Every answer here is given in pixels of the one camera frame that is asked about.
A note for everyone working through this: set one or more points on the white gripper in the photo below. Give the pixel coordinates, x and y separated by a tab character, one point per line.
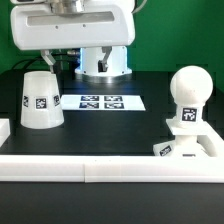
36	27

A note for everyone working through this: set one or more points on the white lamp shade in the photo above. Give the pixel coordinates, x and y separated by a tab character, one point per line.
41	107

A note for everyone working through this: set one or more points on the white lamp bulb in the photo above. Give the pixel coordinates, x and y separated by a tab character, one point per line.
190	87

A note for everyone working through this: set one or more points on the white lamp base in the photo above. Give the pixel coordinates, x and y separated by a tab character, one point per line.
184	143

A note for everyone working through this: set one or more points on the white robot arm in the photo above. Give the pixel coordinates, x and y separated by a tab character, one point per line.
89	56

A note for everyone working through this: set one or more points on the white marker sheet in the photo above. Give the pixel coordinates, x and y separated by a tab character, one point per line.
102	102

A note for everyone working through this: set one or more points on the white left fence rail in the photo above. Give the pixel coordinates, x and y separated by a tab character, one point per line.
4	130

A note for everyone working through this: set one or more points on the white fence rail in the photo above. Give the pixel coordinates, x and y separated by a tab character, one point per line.
211	141
89	169
4	130

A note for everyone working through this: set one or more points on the white front fence rail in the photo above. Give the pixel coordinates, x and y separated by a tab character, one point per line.
89	169

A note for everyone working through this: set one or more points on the white right fence rail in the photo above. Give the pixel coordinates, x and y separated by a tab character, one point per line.
211	141

